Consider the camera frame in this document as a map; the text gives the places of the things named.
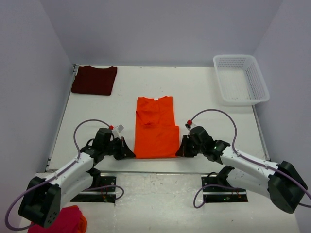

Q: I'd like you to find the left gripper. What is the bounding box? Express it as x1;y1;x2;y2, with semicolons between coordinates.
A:
103;136;135;160

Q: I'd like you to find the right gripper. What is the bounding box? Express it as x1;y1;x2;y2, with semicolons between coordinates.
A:
176;135;205;158

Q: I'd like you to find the orange t-shirt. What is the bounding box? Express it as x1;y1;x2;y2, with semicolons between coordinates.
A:
134;96;179;159
77;214;87;233

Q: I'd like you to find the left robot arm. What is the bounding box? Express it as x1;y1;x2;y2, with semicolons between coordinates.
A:
18;128;135;228

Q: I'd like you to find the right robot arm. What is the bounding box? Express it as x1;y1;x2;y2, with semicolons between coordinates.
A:
176;124;308;214

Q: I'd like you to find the folded dark red t-shirt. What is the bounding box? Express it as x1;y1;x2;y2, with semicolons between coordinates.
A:
71;66;118;96

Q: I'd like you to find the orange t-shirt in pile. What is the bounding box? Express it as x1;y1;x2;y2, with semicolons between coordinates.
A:
77;214;87;233

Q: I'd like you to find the magenta t-shirt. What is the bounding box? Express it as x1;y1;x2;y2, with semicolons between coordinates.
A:
27;205;86;233

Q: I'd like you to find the white plastic basket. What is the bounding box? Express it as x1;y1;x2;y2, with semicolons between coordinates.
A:
213;54;270;106

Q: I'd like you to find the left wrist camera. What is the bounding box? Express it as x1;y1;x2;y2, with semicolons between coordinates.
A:
112;124;124;138

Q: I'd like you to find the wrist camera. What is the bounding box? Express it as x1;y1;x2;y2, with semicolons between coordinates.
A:
185;120;196;131
112;124;124;138

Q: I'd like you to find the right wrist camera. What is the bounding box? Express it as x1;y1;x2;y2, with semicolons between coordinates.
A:
185;120;196;131

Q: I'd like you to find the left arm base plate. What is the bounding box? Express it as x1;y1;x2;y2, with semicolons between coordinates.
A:
71;174;117;203

